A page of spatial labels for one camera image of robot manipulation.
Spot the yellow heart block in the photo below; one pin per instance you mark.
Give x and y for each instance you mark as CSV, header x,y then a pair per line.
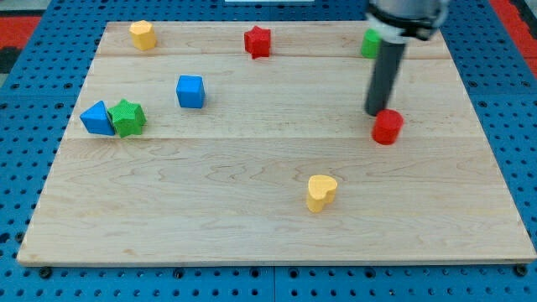
x,y
321,191

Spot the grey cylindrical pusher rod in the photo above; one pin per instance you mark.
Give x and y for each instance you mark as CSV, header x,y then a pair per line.
x,y
385,71

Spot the blue triangle block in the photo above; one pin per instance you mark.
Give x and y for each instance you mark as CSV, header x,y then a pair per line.
x,y
96,120

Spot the light wooden board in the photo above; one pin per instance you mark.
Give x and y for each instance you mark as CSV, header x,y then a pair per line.
x,y
226,185

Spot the green cylinder block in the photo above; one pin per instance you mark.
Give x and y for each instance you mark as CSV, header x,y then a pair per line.
x,y
371,41

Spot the green star block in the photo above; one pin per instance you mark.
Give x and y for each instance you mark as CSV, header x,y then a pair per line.
x,y
127,118

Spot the yellow hexagon block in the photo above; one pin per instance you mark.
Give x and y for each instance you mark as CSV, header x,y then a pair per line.
x,y
143,35

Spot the red star block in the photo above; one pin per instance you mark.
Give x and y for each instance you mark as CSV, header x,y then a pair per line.
x,y
257,42

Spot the red cylinder block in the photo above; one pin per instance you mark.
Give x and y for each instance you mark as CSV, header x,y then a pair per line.
x,y
387,126

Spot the blue cube block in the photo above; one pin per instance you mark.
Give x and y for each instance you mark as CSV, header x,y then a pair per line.
x,y
190,91

